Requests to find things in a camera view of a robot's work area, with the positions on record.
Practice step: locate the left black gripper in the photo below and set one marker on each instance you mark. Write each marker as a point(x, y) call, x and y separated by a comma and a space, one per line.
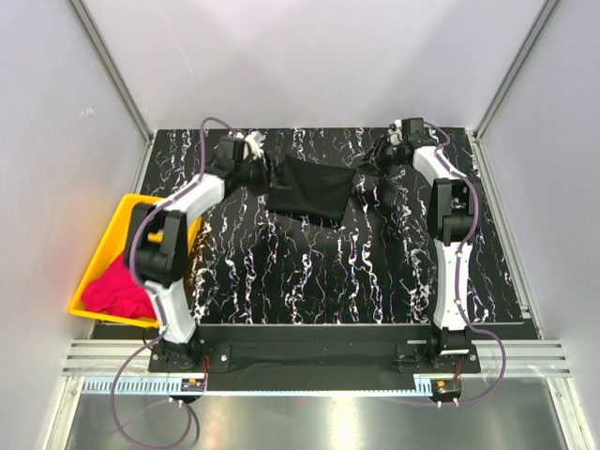
point(262, 186)

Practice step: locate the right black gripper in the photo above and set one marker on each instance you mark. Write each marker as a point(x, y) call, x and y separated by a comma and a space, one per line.
point(375, 157)

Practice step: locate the black t shirt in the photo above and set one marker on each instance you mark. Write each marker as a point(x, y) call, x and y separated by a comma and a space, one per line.
point(304, 188)

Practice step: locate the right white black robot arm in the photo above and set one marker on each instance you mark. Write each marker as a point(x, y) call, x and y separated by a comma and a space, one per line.
point(452, 222)

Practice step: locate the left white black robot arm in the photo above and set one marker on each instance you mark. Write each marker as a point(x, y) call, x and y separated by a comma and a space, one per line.
point(178, 343)

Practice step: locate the yellow plastic bin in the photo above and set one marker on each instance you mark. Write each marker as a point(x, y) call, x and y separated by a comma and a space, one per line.
point(100, 262)

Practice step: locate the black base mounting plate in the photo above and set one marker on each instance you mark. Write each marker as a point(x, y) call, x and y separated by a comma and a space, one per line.
point(337, 353)

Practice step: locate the red t shirt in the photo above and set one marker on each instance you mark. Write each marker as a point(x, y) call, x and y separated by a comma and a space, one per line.
point(116, 293)

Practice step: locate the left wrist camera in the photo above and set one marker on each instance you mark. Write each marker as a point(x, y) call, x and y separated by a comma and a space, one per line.
point(252, 148)

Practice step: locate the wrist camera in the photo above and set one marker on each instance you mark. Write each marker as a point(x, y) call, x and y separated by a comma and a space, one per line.
point(409, 130)
point(252, 148)

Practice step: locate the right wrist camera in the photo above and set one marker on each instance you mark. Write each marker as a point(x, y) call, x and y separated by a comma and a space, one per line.
point(409, 130)

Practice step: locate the white slotted cable duct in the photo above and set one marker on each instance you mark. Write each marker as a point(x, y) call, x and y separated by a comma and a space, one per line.
point(221, 387)

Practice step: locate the aluminium frame rail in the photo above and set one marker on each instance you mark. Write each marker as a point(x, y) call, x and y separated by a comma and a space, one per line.
point(542, 358)

